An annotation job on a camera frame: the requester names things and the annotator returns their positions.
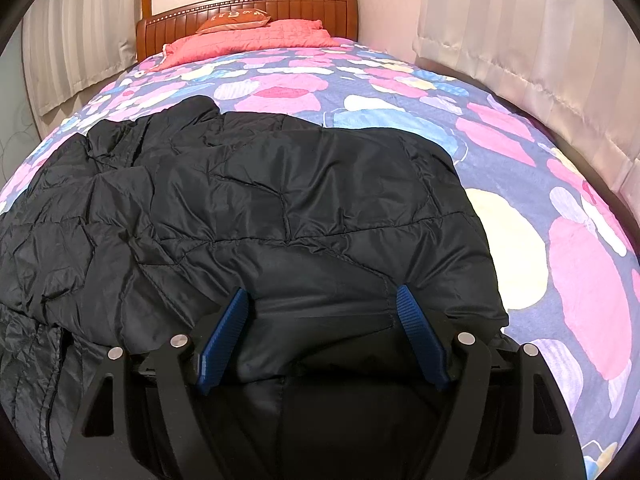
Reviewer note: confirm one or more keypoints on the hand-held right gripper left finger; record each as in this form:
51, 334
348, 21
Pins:
225, 335

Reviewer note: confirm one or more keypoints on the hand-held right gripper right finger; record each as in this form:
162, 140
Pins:
420, 335

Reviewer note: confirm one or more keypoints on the black puffer jacket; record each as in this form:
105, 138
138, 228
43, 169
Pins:
280, 200

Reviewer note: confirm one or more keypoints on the dotted colourful bedspread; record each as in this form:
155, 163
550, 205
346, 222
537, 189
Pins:
380, 110

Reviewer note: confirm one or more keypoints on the pink quilted blanket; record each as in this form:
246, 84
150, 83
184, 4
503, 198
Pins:
280, 37

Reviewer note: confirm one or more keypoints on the beige striped curtain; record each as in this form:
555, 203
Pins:
525, 50
75, 35

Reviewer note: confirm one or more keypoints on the orange pillow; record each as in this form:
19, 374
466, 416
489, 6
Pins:
232, 20

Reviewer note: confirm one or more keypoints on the wooden headboard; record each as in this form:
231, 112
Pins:
310, 7

